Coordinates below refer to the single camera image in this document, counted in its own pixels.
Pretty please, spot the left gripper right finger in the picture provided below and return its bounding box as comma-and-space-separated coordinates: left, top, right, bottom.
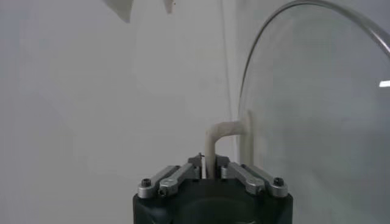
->
215, 154, 289, 198

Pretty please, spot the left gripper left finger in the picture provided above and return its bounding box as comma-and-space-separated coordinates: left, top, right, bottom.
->
136, 153, 204, 199

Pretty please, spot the round glass lid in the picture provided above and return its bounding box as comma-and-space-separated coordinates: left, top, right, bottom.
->
204, 0, 390, 224

